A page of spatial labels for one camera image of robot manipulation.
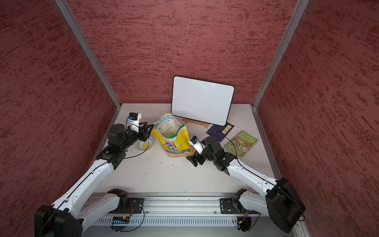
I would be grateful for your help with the left corner aluminium post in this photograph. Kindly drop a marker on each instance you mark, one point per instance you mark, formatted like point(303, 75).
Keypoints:
point(73, 24)

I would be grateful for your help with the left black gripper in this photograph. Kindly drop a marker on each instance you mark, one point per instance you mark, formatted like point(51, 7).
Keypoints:
point(144, 134)

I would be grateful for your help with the yellow oats bag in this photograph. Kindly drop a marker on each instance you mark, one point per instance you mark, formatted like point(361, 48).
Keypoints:
point(172, 136)

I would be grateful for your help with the right corner aluminium post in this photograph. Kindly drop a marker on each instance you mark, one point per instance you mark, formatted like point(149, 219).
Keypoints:
point(290, 29)

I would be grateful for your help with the patterned breakfast bowl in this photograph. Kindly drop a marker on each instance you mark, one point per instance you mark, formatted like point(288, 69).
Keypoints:
point(144, 145)

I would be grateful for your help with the dark purple book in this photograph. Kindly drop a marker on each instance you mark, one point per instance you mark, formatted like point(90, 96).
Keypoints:
point(220, 132)

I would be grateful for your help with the aluminium front rail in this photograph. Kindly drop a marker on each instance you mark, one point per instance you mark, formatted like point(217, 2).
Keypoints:
point(182, 204)

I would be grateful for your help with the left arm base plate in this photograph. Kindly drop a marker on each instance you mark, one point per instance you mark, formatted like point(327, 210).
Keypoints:
point(132, 206)

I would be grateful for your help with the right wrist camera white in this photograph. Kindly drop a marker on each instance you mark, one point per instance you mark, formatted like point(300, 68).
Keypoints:
point(195, 142)

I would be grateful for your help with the corner aluminium post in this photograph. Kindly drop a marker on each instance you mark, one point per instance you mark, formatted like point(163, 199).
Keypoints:
point(290, 29)
point(73, 24)

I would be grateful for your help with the green treehouse book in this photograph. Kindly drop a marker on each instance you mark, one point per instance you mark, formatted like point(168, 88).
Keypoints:
point(241, 144)

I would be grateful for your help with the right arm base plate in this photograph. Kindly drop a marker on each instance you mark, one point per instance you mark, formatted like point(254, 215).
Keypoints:
point(227, 206)

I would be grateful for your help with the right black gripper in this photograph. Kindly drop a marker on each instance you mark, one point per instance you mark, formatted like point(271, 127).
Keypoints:
point(192, 159)

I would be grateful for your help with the white board black frame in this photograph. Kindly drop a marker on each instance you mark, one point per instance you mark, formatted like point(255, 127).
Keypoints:
point(201, 100)

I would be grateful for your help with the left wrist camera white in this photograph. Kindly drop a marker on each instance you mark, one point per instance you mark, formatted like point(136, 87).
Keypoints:
point(133, 120)

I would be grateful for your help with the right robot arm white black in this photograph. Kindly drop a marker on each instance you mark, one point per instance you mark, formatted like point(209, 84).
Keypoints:
point(274, 198)

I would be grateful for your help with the wooden easel stand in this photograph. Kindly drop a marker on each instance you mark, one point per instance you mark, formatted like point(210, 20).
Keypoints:
point(204, 124)

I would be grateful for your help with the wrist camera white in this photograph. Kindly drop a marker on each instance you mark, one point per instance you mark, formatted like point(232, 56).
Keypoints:
point(195, 142)
point(133, 120)

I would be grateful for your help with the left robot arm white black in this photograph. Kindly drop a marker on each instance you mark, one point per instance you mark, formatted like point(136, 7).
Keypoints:
point(66, 217)

